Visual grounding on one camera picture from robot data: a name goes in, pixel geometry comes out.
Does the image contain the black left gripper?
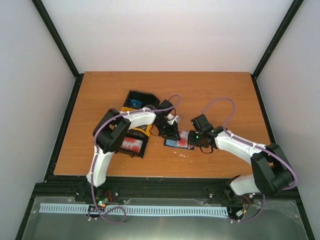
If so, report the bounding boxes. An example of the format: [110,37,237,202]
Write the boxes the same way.
[155,119,181,142]

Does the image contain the blue card holder wallet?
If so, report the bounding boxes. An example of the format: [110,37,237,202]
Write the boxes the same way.
[163,130,195,150]

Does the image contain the black bin with blue cards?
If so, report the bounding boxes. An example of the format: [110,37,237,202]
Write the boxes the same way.
[123,90,160,109]

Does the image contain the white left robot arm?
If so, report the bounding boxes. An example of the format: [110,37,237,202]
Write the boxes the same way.
[86,100,181,202]

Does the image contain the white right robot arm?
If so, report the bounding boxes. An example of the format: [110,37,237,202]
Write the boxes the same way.
[188,114,297,198]

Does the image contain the black bin with red cards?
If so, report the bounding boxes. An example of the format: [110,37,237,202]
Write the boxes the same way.
[117,129,150,158]

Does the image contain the red card stack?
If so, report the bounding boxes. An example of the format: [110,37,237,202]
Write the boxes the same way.
[120,137,143,154]

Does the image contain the blue card stack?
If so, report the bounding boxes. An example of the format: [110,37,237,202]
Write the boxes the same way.
[129,99,142,109]

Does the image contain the yellow bin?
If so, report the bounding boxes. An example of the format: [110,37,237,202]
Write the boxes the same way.
[121,106,152,137]

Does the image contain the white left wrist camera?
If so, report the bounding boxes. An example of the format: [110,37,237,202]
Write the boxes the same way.
[166,113,181,125]

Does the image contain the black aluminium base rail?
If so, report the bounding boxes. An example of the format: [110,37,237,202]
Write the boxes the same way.
[32,176,300,208]

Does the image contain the black frame post left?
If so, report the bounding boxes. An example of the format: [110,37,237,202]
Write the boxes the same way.
[31,0,85,80]

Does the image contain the black frame post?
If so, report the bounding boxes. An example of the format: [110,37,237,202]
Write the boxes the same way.
[31,0,85,80]
[251,0,305,78]

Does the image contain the metal base plate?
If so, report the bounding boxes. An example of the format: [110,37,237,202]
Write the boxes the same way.
[21,197,308,240]

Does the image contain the light blue cable duct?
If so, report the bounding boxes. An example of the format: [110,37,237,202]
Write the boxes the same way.
[38,203,228,218]

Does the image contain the black frame post right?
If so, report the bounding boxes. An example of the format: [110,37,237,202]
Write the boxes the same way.
[251,0,305,78]

